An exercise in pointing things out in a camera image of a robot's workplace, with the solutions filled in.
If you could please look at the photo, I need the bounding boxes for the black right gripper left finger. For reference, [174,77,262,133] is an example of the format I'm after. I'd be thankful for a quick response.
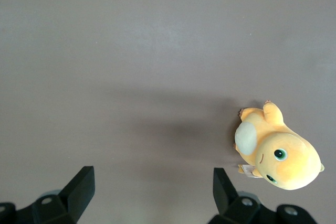
[15,165,96,224]

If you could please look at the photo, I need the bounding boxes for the orange plush toy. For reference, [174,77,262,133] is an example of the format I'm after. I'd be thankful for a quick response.
[234,99,327,191]

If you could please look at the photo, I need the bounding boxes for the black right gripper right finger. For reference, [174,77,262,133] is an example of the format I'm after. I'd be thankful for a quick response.
[206,167,277,224]

